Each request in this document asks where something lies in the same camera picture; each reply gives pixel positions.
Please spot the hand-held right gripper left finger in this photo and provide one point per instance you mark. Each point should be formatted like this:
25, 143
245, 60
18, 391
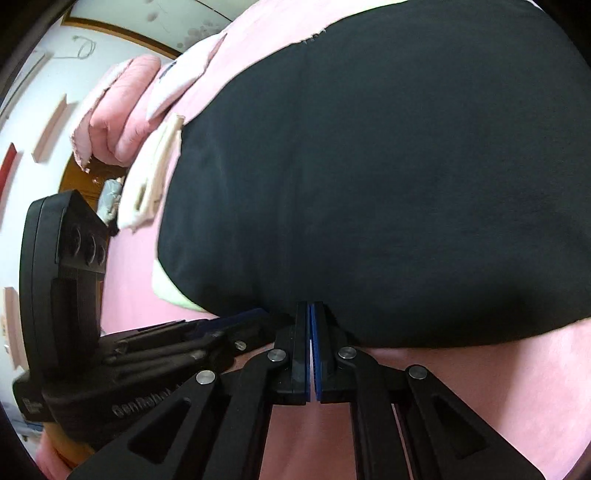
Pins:
302, 360

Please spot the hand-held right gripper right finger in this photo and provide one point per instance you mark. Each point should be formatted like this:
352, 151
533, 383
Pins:
317, 360

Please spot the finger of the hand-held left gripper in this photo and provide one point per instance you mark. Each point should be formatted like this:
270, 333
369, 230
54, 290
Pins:
221, 325
207, 354

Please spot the green and black garment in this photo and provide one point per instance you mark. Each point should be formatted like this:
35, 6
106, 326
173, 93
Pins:
369, 184

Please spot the folded cream clothes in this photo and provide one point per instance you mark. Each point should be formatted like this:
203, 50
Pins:
147, 184

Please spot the folded grey cloth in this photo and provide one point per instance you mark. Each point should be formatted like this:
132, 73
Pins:
110, 198

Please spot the wooden headboard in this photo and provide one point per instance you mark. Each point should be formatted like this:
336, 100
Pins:
76, 180

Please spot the pink bed blanket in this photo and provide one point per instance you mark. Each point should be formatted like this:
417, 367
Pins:
485, 392

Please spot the folded pink quilt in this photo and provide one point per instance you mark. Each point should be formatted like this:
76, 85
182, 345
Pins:
122, 120

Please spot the white pillow with blue print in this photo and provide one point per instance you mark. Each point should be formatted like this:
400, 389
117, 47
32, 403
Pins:
180, 78

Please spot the floral wardrobe doors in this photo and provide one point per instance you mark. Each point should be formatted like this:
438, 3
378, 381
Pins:
138, 18

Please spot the red wall shelf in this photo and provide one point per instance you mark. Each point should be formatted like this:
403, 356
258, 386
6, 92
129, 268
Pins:
10, 166

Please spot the pale wall shelf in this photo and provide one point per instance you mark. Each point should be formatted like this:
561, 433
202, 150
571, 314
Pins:
51, 129

